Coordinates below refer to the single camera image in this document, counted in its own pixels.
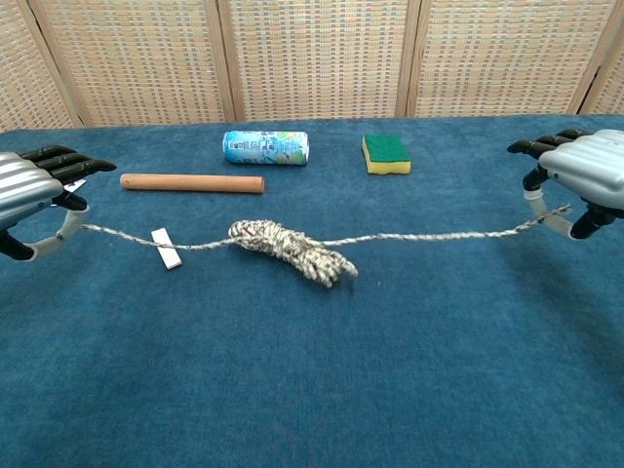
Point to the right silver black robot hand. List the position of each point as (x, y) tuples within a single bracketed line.
[(585, 166)]

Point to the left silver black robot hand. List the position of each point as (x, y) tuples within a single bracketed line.
[(24, 185)]

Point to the clubs playing card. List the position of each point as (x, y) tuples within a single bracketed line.
[(75, 185)]

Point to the small white rectangular block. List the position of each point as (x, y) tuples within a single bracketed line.
[(166, 248)]

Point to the brown wooden round stick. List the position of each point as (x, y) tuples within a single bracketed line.
[(192, 183)]

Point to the green yellow sponge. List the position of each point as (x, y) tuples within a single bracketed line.
[(386, 153)]

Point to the blue printed beverage can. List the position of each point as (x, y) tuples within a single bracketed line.
[(265, 147)]

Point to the woven bamboo folding screen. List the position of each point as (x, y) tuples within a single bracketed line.
[(312, 53)]

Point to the blue carpet table cover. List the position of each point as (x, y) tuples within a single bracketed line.
[(312, 365)]

